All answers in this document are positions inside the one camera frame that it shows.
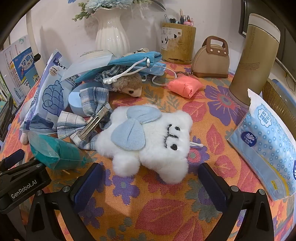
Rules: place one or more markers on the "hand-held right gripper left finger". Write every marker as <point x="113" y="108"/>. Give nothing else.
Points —
<point x="89" y="183"/>

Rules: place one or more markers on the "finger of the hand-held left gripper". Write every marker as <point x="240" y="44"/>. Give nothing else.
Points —
<point x="15" y="155"/>

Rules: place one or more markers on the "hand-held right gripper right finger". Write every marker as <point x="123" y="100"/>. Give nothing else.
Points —
<point x="211" y="187"/>

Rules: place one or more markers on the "white fluffy plush toy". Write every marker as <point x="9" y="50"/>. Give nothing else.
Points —
<point x="157" y="150"/>

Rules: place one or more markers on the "blue cloth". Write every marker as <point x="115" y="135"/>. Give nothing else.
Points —
<point x="97" y="73"/>

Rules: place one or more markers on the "small white plush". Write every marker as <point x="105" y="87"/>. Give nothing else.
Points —
<point x="142" y="50"/>

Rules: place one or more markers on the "teal packet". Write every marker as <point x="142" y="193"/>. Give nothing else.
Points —
<point x="57" y="150"/>

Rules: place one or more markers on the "floral tablecloth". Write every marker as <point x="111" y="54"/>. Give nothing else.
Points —
<point x="161" y="208"/>

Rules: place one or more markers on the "large blue white packet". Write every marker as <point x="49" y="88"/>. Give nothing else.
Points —
<point x="50" y="99"/>

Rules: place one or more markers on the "blue dotted tissue pack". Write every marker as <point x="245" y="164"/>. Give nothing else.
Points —
<point x="263" y="141"/>

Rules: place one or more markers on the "plaid bow hair clip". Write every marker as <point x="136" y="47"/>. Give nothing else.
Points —
<point x="92" y="97"/>

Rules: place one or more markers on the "blue printed book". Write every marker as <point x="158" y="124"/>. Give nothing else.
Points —
<point x="18" y="69"/>

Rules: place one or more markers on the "black clip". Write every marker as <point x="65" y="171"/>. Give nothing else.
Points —
<point x="37" y="56"/>

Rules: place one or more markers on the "coral tissue packet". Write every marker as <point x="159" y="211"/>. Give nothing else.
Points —
<point x="185" y="85"/>

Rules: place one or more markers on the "brown hedgehog plush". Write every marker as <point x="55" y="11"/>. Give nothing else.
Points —
<point x="129" y="84"/>

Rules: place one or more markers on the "clear plastic bag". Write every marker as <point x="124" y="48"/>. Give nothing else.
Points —
<point x="92" y="61"/>

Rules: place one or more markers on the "beige handbag coin purse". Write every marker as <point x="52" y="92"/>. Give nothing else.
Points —
<point x="210" y="62"/>

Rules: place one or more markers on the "light blue face mask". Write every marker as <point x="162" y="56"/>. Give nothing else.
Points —
<point x="157" y="69"/>

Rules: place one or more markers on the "bamboo pen holder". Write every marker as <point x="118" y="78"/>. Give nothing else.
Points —
<point x="182" y="44"/>

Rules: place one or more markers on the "white ribbed vase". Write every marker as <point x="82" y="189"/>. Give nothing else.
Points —
<point x="112" y="34"/>

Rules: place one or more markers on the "bunch of pens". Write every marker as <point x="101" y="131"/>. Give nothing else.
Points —
<point x="182" y="17"/>

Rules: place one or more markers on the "artificial flower bouquet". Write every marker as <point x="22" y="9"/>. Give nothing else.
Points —
<point x="99" y="4"/>

